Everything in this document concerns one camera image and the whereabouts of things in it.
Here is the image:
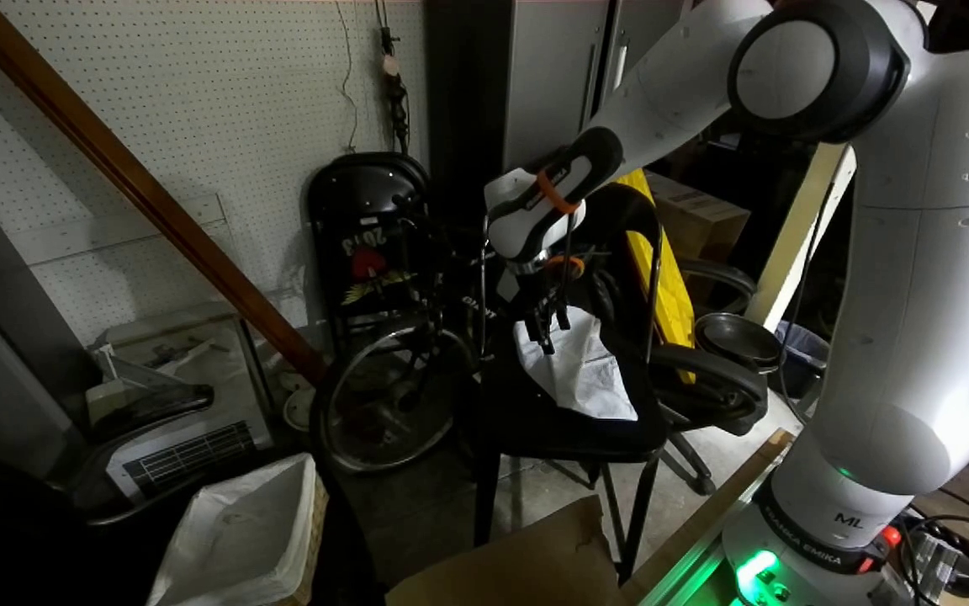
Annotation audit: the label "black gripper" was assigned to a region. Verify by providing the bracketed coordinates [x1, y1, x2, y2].
[493, 252, 593, 357]

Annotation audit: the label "white towel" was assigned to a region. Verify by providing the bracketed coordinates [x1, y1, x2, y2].
[511, 303, 643, 427]

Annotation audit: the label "black folding chair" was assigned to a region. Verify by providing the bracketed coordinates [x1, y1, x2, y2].
[464, 182, 670, 585]

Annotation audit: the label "yellow plastic tote lid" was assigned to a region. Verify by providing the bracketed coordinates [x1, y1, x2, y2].
[616, 166, 700, 387]

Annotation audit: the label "black office chair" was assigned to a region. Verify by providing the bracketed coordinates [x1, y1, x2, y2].
[650, 260, 791, 498]

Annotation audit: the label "tan cardboard box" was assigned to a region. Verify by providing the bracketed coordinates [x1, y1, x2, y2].
[646, 168, 753, 269]

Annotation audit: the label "stacked black folding chairs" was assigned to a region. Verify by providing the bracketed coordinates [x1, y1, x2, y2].
[305, 148, 445, 362]

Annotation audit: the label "black bicycle wheel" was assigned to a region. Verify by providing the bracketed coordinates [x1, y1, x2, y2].
[308, 320, 478, 476]

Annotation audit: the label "brown cardboard sheet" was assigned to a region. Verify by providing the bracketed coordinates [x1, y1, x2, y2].
[380, 494, 635, 606]

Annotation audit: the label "light wooden beam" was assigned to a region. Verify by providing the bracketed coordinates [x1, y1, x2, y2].
[621, 427, 798, 606]

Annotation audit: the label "grey metal cabinet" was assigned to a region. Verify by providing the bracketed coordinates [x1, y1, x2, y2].
[502, 0, 625, 170]

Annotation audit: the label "light wooden board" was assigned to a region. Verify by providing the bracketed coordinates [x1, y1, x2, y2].
[744, 141, 857, 335]

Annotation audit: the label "white space heater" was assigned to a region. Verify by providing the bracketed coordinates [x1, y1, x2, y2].
[68, 322, 275, 523]

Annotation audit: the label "brown wooden plank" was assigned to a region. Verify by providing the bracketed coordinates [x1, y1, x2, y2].
[0, 0, 330, 387]

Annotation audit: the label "thin hanging wire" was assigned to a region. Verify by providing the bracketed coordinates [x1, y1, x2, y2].
[330, 0, 368, 155]

